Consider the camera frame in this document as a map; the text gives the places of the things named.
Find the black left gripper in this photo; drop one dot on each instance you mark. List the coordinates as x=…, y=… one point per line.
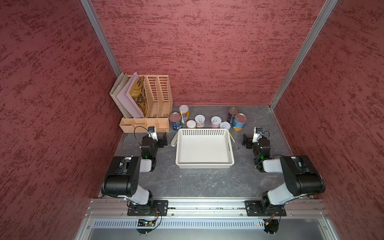
x=161, y=143

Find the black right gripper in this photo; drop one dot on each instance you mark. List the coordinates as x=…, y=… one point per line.
x=249, y=142

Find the light blue corn can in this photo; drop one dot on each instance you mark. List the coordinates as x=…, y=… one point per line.
x=239, y=122

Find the dark blue silver-top can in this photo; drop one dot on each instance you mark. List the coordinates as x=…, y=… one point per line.
x=175, y=120

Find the dark navy red can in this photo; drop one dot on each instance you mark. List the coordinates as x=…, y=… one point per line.
x=232, y=112

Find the yellow can with white lid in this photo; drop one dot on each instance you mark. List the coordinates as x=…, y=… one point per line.
x=184, y=111

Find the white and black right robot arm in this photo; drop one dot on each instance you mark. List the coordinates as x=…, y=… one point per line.
x=301, y=178

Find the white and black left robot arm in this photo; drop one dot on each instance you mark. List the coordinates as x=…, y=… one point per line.
x=122, y=177

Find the white perforated plastic basket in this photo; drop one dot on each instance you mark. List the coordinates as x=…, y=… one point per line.
x=204, y=149

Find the yellow white pen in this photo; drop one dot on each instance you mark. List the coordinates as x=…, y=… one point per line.
x=232, y=138

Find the green label white-top can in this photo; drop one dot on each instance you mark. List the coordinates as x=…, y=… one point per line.
x=225, y=125

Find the small yellow white-lid can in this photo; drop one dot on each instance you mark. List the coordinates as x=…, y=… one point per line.
x=191, y=124

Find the pink can right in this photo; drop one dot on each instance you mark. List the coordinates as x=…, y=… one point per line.
x=215, y=122

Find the pink can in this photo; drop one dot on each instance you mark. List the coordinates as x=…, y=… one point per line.
x=215, y=122
x=200, y=121

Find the pink file folder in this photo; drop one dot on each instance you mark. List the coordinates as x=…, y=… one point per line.
x=126, y=104

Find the pink can left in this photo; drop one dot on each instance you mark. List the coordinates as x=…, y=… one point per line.
x=200, y=121

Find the peach plastic desk organizer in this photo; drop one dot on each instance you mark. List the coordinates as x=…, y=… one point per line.
x=160, y=105

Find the yellow black patterned magazine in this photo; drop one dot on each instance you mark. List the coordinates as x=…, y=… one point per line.
x=138, y=94

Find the left round black electronics board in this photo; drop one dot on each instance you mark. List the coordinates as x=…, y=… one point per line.
x=144, y=227

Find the round black electronics board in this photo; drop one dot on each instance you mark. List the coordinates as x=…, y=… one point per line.
x=144, y=227
x=271, y=226

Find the right round black electronics board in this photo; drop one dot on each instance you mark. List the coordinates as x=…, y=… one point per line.
x=271, y=226

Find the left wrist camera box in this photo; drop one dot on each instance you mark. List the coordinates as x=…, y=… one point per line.
x=152, y=130

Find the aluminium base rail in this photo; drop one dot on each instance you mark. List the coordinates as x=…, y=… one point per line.
x=205, y=213

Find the left aluminium corner post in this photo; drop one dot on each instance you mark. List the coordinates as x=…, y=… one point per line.
x=96, y=24

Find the aluminium corner post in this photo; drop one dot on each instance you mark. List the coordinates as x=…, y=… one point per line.
x=96, y=24
x=316, y=28

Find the right aluminium corner post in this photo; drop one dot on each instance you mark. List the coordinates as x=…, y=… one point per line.
x=316, y=28

